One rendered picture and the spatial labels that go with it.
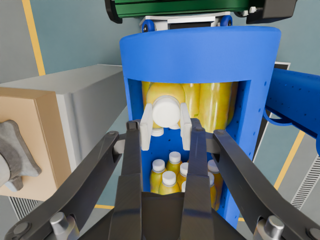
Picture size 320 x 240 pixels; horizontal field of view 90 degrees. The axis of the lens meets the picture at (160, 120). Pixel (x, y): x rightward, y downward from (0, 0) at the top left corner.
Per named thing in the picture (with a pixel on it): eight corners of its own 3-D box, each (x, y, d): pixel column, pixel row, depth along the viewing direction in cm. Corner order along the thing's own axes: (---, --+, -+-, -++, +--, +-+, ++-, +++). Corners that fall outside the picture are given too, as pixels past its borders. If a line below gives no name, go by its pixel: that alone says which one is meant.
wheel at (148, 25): (149, 37, 41) (155, 37, 42) (148, 17, 39) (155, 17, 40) (141, 39, 45) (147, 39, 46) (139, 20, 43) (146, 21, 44)
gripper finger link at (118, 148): (138, 155, 15) (106, 155, 15) (145, 130, 19) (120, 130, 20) (137, 141, 14) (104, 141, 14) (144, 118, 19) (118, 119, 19)
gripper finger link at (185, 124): (184, 124, 15) (192, 124, 15) (180, 102, 22) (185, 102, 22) (183, 151, 16) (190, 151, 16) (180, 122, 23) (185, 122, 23)
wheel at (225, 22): (218, 35, 41) (226, 34, 40) (220, 14, 39) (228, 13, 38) (225, 35, 44) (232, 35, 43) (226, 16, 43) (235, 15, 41)
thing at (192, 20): (167, 35, 46) (167, 31, 35) (167, 26, 45) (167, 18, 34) (203, 34, 46) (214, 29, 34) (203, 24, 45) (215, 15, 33)
